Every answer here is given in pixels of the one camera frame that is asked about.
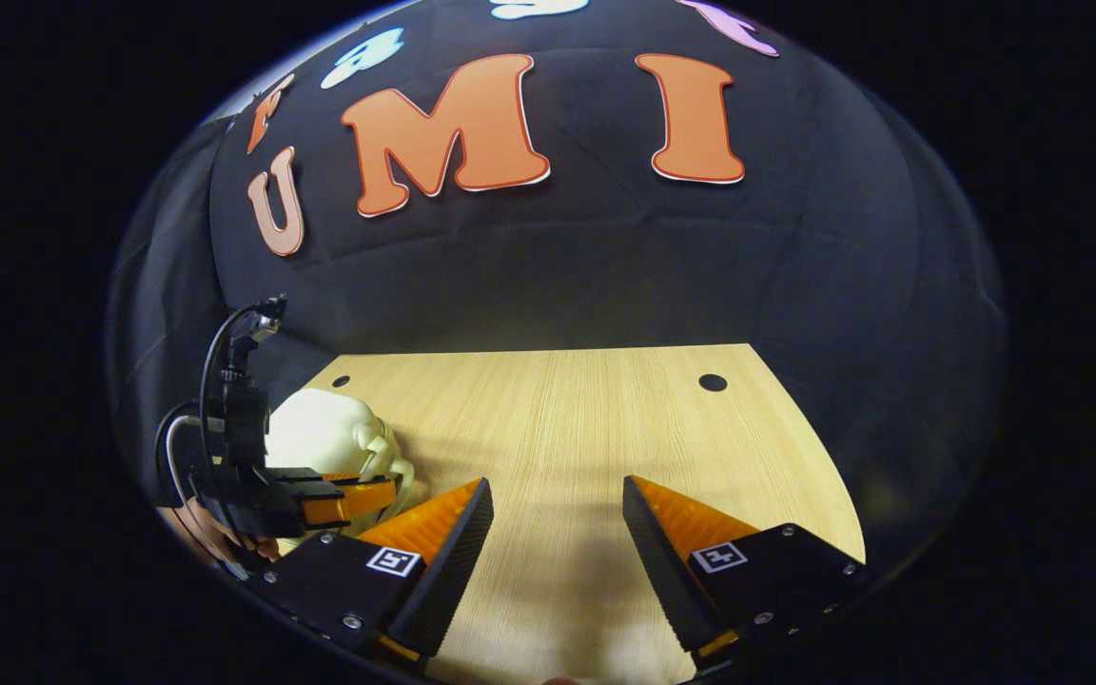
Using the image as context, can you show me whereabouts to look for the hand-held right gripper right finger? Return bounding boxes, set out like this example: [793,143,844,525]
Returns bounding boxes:
[622,474,877,672]

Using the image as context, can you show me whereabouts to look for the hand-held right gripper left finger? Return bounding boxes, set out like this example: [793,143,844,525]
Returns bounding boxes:
[258,476,495,667]

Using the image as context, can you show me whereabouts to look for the black cable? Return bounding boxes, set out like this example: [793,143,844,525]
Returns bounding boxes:
[198,300,268,477]

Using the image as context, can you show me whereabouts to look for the white cable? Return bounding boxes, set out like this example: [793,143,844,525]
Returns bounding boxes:
[163,414,225,510]

